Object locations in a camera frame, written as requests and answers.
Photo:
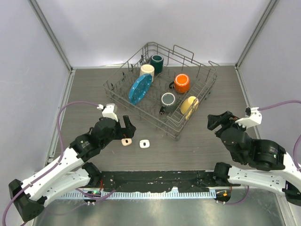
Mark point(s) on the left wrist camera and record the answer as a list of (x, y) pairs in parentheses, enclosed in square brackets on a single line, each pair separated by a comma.
[(109, 111)]

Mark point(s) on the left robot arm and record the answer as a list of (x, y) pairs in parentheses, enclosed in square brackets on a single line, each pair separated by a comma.
[(70, 170)]

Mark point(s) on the beige earbud charging case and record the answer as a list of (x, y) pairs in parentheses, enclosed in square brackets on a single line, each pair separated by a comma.
[(126, 141)]

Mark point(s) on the grey mug black handle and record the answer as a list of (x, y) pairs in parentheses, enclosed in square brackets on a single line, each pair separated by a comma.
[(168, 102)]

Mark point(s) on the orange mug black handle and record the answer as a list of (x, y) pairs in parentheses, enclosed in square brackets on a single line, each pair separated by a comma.
[(181, 83)]

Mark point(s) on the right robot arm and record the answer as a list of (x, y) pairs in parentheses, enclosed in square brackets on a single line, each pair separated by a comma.
[(272, 166)]

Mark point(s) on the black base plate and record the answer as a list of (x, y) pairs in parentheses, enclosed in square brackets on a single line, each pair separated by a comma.
[(157, 181)]

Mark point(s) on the left aluminium frame post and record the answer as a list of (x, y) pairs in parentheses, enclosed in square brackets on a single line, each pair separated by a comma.
[(46, 26)]

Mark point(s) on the blue polka dot plate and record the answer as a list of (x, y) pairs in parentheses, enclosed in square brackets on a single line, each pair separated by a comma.
[(139, 88)]

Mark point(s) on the white earbud case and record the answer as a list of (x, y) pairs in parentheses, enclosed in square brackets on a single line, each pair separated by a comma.
[(144, 144)]

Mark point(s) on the yellow mug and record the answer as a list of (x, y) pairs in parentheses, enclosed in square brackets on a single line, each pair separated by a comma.
[(189, 106)]

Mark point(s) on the right aluminium frame post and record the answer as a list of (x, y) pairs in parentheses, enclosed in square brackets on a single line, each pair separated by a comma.
[(256, 32)]

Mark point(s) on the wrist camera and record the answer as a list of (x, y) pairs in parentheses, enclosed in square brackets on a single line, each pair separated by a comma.
[(252, 118), (109, 111)]

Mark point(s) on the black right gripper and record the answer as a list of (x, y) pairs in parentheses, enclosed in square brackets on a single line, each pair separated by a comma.
[(212, 120)]

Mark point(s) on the dark teal mug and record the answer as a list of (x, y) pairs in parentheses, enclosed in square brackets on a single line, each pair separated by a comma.
[(157, 62)]

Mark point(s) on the aluminium frame post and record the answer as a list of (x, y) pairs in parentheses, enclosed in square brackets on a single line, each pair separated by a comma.
[(46, 26), (256, 32)]

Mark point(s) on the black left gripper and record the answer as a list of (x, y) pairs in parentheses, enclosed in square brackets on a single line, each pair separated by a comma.
[(127, 132)]

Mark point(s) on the white slotted cable duct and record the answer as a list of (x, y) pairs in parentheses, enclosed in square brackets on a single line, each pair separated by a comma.
[(173, 194)]

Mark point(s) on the cream ribbed mug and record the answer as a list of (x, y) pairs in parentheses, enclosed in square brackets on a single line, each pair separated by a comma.
[(147, 69)]

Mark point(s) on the grey wire dish rack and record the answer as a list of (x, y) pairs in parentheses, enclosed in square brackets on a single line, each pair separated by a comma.
[(177, 60)]

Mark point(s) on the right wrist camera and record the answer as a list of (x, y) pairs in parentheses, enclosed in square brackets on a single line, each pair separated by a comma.
[(252, 118)]

